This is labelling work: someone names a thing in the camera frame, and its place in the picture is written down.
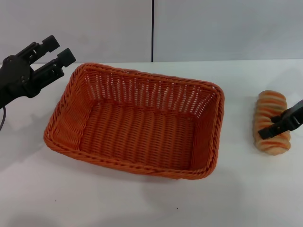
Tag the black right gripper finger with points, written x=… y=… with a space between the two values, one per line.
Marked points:
x=292 y=108
x=279 y=127

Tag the orange woven plastic basket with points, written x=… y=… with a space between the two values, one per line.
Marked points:
x=139 y=127

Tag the striped twisted bread roll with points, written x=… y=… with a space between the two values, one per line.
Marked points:
x=270 y=142

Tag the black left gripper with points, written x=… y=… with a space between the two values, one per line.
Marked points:
x=15 y=78

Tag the black vertical wall seam strip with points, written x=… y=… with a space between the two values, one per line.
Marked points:
x=152 y=30

